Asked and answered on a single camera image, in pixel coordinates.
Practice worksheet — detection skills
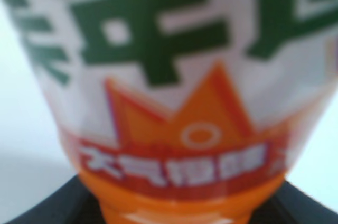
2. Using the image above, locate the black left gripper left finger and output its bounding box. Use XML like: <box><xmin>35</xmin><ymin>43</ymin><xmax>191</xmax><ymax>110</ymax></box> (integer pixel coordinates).
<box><xmin>8</xmin><ymin>176</ymin><xmax>105</xmax><ymax>224</ymax></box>

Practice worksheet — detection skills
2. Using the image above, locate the orange soda plastic bottle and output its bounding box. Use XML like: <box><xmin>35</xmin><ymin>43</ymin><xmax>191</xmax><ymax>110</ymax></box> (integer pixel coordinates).
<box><xmin>3</xmin><ymin>0</ymin><xmax>337</xmax><ymax>223</ymax></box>

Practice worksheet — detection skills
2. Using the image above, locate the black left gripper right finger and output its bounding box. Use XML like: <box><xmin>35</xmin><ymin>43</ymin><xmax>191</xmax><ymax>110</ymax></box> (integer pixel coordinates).
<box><xmin>249</xmin><ymin>181</ymin><xmax>337</xmax><ymax>224</ymax></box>

